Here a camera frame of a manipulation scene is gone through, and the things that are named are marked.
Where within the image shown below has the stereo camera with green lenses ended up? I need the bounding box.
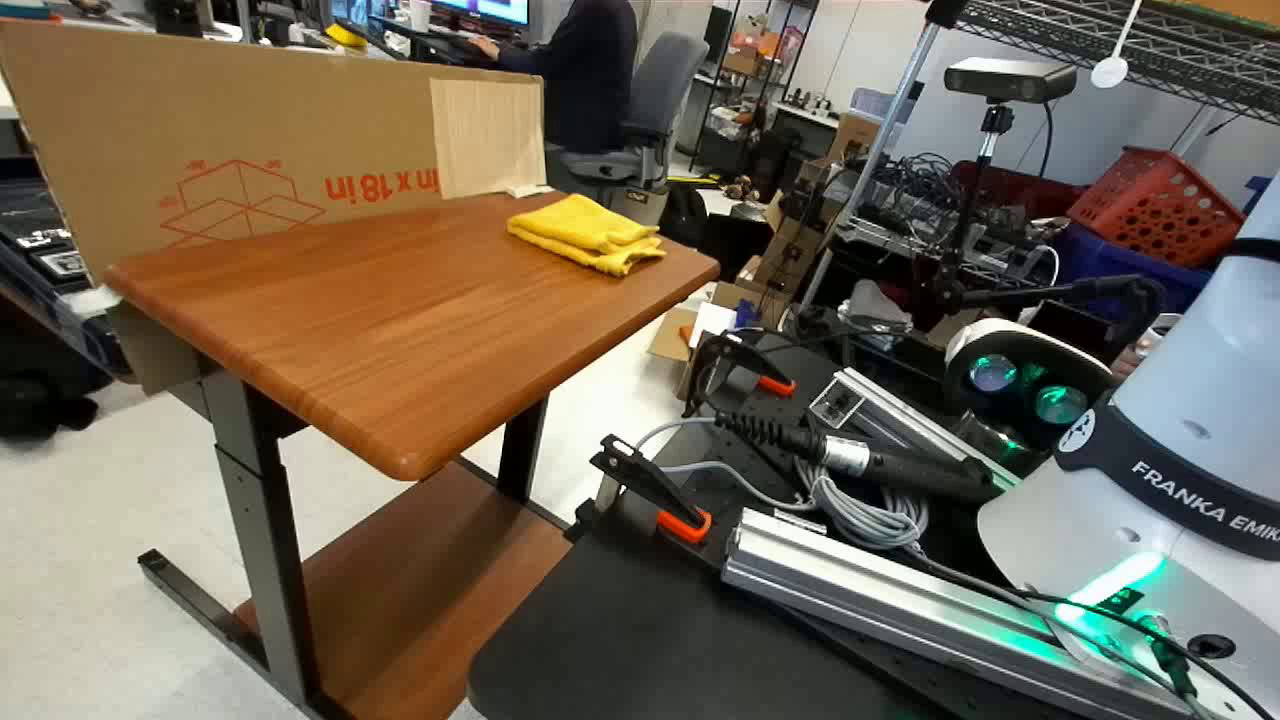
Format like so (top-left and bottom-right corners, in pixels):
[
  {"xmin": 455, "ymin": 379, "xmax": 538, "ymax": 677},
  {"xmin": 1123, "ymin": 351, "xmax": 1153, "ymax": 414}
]
[{"xmin": 944, "ymin": 317, "xmax": 1112, "ymax": 445}]

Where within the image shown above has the wooden table with black legs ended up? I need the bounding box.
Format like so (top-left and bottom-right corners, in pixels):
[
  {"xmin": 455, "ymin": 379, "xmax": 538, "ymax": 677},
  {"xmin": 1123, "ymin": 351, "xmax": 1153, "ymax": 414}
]
[{"xmin": 107, "ymin": 198, "xmax": 717, "ymax": 720}]

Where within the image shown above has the yellow towel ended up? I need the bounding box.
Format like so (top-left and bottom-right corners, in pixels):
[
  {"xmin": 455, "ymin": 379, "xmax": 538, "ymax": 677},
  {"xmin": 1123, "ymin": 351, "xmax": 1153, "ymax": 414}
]
[{"xmin": 508, "ymin": 192, "xmax": 663, "ymax": 278}]

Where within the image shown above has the aluminium extrusion rail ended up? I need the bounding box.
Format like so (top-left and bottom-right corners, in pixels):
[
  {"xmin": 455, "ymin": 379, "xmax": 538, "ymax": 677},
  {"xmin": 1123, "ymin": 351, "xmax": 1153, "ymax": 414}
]
[{"xmin": 718, "ymin": 507, "xmax": 1193, "ymax": 720}]

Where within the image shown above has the blue plastic bin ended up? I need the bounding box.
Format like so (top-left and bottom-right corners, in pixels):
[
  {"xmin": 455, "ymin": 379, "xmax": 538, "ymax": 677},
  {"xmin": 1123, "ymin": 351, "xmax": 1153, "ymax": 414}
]
[{"xmin": 1058, "ymin": 224, "xmax": 1211, "ymax": 311}]

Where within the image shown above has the coiled grey cable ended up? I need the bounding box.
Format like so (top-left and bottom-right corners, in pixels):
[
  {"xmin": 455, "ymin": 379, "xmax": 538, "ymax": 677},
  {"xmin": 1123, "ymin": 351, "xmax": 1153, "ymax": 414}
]
[{"xmin": 794, "ymin": 465, "xmax": 936, "ymax": 557}]

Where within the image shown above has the grey office chair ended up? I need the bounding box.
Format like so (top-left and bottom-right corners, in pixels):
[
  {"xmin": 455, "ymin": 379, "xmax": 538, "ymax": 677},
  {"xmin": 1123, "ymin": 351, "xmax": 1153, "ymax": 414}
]
[{"xmin": 556, "ymin": 32, "xmax": 703, "ymax": 192}]

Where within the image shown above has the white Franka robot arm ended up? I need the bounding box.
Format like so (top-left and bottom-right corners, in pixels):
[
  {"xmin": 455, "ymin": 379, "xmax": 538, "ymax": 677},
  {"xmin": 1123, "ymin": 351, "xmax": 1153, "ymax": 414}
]
[{"xmin": 977, "ymin": 177, "xmax": 1280, "ymax": 717}]

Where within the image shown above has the black camera on stand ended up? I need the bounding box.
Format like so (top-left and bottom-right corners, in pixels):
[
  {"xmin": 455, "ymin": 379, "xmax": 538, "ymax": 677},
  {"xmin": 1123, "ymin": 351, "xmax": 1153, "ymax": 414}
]
[{"xmin": 944, "ymin": 57, "xmax": 1075, "ymax": 106}]

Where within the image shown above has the red plastic basket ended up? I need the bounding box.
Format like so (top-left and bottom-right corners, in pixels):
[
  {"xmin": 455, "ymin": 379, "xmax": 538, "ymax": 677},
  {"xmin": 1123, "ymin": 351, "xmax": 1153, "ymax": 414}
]
[{"xmin": 1069, "ymin": 147, "xmax": 1245, "ymax": 267}]

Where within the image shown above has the large cardboard box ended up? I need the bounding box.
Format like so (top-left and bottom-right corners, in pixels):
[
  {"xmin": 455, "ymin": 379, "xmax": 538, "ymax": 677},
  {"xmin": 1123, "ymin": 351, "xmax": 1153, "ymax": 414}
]
[{"xmin": 0, "ymin": 17, "xmax": 552, "ymax": 400}]

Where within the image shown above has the black orange clamp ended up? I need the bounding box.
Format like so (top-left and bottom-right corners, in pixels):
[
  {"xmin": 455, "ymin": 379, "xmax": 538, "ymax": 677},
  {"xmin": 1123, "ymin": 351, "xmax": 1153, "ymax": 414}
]
[
  {"xmin": 576, "ymin": 436, "xmax": 717, "ymax": 548},
  {"xmin": 685, "ymin": 337, "xmax": 794, "ymax": 414}
]

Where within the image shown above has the black mounting table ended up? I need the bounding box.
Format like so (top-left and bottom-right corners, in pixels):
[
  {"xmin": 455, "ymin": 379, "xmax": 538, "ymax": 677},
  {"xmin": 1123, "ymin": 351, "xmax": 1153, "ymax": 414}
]
[{"xmin": 463, "ymin": 337, "xmax": 1280, "ymax": 720}]

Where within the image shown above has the seated person in dark clothes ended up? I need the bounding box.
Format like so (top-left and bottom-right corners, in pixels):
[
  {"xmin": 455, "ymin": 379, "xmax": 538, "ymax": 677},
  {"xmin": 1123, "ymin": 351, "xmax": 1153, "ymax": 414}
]
[{"xmin": 473, "ymin": 0, "xmax": 634, "ymax": 153}]

